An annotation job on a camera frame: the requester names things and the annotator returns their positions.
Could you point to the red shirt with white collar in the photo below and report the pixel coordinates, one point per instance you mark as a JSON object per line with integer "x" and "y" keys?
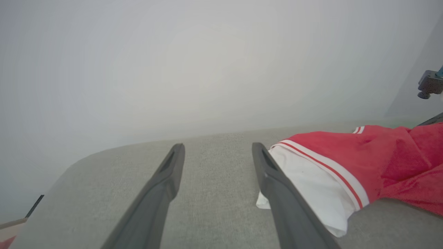
{"x": 380, "y": 162}

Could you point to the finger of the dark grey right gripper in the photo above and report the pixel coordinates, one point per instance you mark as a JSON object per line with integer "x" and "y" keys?
{"x": 434, "y": 120}

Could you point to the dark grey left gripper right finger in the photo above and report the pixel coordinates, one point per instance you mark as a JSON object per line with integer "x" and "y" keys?
{"x": 294, "y": 218}

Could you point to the thin black bar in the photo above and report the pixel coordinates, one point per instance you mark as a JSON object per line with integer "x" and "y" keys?
{"x": 34, "y": 206}

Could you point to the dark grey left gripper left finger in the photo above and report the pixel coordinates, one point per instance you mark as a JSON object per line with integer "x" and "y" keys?
{"x": 152, "y": 207}

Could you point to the grey fabric sofa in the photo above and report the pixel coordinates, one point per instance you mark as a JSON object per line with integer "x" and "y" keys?
{"x": 214, "y": 193}

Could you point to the light wooden board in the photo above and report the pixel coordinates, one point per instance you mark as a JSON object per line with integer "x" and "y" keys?
{"x": 12, "y": 224}

